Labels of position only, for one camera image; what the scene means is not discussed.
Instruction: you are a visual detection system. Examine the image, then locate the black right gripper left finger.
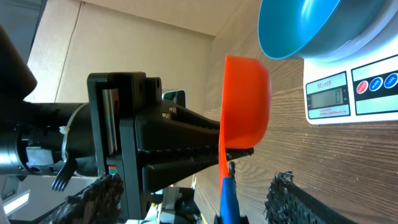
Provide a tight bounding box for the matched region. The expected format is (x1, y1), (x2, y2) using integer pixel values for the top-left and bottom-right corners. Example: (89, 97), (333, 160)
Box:
(41, 174), (124, 224)

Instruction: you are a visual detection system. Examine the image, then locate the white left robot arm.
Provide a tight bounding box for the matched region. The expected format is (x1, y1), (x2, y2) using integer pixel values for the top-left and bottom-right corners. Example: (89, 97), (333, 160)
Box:
(1, 31), (220, 223)

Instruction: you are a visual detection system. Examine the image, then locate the red measuring scoop blue handle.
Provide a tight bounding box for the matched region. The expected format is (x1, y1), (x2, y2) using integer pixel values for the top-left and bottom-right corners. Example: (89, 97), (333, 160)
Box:
(215, 55), (272, 224)

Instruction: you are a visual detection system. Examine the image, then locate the teal blue bowl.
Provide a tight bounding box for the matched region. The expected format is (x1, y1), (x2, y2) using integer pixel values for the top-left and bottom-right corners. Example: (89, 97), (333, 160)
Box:
(257, 0), (396, 60)

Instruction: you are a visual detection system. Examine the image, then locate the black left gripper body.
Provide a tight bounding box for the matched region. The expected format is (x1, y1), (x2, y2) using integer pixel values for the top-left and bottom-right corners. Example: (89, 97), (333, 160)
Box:
(87, 72), (162, 220)

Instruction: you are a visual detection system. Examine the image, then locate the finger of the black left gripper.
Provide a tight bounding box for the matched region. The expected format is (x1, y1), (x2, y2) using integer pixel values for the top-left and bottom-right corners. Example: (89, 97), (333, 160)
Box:
(142, 147), (255, 193)
(135, 101), (220, 151)

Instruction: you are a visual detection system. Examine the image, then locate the white digital kitchen scale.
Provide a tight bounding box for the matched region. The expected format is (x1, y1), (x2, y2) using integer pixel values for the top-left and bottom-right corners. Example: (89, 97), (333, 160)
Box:
(303, 6), (398, 126)

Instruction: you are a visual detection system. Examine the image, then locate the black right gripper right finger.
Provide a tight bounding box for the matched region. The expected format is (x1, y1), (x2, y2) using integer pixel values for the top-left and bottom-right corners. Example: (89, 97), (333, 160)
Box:
(264, 171), (354, 224)

